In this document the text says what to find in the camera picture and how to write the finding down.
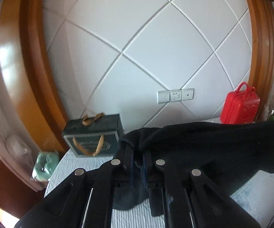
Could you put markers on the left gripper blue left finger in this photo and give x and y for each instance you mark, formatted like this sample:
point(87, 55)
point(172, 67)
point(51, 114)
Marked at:
point(84, 198)

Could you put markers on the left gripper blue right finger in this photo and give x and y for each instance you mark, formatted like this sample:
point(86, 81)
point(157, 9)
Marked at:
point(192, 200)

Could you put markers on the black printed t-shirt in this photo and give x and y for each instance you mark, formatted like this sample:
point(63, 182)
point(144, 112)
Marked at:
point(228, 154)

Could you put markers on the green cloth bundle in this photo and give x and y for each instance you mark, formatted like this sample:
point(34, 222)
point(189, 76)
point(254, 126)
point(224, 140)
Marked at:
point(45, 166)

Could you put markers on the light blue bed sheet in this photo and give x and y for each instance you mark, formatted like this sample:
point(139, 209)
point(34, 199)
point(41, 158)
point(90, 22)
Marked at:
point(256, 197)

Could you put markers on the dark green gift box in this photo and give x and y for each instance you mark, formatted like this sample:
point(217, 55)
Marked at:
point(94, 136)

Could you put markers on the red plastic carry case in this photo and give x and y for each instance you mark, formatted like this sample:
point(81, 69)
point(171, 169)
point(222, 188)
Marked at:
point(241, 105)

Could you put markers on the white wall socket panel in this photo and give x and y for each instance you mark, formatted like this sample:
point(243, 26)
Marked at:
point(176, 95)

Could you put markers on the wooden headboard frame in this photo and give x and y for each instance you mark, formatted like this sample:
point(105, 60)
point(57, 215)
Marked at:
point(28, 76)

